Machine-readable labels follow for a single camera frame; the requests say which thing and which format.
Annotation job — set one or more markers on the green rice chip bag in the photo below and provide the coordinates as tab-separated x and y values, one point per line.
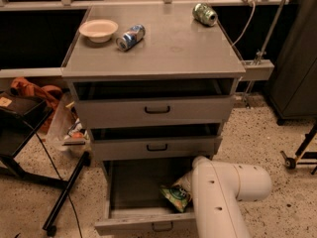
180	193

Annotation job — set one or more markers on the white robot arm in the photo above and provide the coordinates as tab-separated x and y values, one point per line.
217	188

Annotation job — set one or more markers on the grey drawer cabinet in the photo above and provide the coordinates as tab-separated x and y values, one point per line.
177	57

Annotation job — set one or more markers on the grey middle drawer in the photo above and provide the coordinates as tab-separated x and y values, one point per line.
155	148

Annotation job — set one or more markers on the grey drawer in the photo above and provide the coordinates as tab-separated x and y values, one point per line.
133	201
155	148
118	113

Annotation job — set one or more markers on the grey top drawer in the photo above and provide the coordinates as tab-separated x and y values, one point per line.
118	113

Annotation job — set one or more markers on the clear plastic bag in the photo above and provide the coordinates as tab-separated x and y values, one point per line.
62	122

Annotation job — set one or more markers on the grey bottom drawer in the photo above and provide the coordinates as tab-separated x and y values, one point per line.
133	201

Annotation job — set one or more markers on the orange cloth bag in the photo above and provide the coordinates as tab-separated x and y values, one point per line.
51	94

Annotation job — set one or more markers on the blue soda can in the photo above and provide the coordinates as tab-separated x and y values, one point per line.
131	37

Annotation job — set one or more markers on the white paper bowl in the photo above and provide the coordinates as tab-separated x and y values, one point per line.
98	31

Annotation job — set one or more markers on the green soda can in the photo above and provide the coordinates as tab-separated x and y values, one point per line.
204	14

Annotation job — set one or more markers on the metal stand pole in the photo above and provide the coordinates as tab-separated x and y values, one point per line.
259	55

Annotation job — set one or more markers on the dark grey cabinet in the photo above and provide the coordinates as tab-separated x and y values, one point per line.
292	88

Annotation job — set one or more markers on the black metal cart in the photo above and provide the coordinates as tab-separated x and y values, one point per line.
21	117

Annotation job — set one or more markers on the black tripod wheel base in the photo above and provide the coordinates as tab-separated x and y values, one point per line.
302	156

